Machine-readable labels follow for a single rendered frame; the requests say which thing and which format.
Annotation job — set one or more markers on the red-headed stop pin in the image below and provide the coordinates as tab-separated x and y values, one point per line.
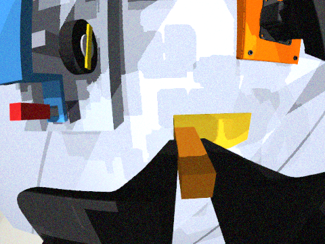
27	111

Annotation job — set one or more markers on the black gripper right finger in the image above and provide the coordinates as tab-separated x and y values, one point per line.
257	205

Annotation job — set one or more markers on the yellow wedge chock with orange handle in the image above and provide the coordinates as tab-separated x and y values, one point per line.
195	170

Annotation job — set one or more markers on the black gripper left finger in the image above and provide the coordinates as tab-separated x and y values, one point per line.
140	212

